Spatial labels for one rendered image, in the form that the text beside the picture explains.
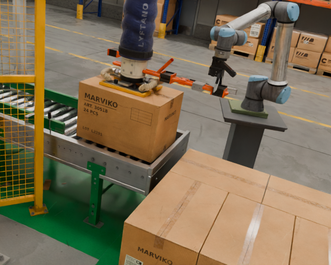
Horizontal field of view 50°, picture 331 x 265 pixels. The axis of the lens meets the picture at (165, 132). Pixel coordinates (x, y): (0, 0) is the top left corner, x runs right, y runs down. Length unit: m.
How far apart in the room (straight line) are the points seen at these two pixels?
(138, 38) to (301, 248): 1.50
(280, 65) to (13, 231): 2.18
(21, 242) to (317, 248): 1.76
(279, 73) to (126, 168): 1.34
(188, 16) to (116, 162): 9.13
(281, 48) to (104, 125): 1.37
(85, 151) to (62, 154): 0.20
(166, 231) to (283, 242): 0.61
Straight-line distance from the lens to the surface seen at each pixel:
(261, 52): 9.24
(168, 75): 2.27
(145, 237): 1.83
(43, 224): 2.66
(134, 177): 2.26
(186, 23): 11.16
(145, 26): 2.28
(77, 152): 2.42
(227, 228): 1.94
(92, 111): 2.44
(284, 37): 2.73
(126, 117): 2.30
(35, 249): 2.49
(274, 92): 2.84
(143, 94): 2.27
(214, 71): 2.20
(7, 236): 2.60
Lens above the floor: 1.70
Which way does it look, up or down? 24 degrees down
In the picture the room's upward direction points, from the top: 10 degrees clockwise
